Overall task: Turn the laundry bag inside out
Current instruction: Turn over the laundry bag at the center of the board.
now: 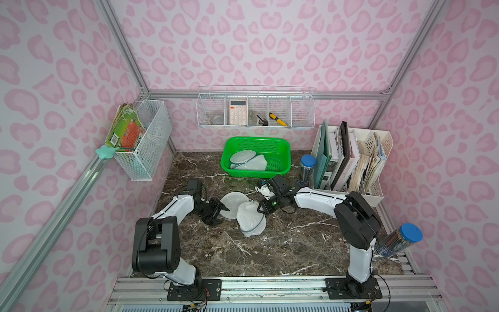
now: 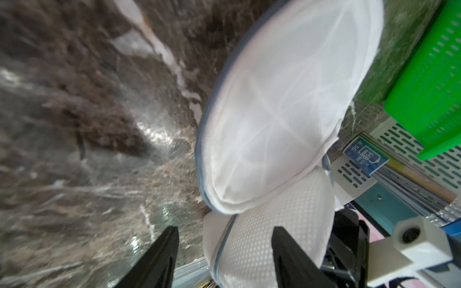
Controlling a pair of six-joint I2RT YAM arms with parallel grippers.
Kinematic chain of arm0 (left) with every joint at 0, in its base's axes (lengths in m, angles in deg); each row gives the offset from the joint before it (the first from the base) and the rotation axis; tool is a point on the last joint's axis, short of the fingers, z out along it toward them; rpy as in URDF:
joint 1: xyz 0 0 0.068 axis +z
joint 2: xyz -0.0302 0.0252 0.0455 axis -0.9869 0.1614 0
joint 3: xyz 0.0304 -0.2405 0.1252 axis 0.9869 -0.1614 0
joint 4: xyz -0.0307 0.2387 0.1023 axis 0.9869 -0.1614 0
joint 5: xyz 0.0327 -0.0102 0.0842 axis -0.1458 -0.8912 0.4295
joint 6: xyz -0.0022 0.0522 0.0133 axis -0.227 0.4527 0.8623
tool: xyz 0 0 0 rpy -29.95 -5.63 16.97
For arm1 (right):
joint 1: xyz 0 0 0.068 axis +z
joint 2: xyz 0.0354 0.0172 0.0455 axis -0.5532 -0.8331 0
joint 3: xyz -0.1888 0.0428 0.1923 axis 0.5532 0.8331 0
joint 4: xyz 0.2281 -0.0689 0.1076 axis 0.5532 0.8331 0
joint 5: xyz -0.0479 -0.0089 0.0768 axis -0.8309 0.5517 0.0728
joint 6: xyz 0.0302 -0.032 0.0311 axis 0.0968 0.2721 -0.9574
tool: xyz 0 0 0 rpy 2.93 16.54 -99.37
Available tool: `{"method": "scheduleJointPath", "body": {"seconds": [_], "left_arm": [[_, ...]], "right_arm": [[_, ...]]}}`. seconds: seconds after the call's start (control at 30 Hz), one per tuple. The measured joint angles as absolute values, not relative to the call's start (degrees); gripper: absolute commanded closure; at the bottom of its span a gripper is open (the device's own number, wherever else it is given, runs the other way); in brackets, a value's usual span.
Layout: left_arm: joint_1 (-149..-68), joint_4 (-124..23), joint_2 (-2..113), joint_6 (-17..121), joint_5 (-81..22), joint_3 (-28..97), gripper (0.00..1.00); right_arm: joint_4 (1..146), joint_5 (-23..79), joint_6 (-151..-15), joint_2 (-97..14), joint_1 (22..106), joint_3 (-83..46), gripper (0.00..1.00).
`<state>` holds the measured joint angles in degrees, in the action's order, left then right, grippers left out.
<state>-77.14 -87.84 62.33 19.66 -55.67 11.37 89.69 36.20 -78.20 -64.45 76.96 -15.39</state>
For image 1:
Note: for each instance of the white file organizer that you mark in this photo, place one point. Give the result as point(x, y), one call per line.
point(336, 157)

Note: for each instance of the yellow black utility knife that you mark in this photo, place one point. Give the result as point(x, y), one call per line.
point(278, 120)

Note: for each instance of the mint green star hook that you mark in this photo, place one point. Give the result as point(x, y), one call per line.
point(106, 152)

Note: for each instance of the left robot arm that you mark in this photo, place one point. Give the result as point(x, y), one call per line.
point(157, 247)

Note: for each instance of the green red booklet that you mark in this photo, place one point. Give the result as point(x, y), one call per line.
point(127, 130)

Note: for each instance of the round metal tin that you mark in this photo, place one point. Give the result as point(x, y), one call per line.
point(217, 120)

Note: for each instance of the white wire shelf back wall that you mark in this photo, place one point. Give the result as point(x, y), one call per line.
point(295, 106)

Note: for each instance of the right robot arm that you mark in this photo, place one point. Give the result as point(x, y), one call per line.
point(358, 222)

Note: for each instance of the metal clips in shelf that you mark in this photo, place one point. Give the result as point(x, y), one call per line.
point(257, 120)

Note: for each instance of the pencil tube blue lid lying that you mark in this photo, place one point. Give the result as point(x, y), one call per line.
point(400, 239)

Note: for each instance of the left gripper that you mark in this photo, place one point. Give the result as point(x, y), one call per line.
point(211, 207)

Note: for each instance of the green plastic basket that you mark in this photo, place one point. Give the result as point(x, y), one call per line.
point(277, 152)

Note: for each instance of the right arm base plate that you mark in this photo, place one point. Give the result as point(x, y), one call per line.
point(350, 289)

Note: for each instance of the black binder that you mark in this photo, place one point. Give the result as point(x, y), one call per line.
point(346, 148)

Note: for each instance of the pencil tube blue lid standing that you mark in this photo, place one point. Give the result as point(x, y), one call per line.
point(307, 165)

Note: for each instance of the white calculator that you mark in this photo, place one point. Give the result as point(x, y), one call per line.
point(238, 112)

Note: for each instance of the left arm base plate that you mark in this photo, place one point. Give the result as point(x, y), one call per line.
point(209, 289)

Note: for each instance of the white mesh bag in basket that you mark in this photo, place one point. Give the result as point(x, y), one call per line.
point(248, 160)

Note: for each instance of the white mesh laundry bag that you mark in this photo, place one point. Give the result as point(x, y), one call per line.
point(244, 211)

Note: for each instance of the beige papers in organizer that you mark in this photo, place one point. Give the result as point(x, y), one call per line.
point(373, 157)

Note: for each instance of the white book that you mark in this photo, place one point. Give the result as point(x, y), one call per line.
point(353, 159)

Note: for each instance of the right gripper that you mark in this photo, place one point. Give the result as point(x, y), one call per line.
point(269, 203)

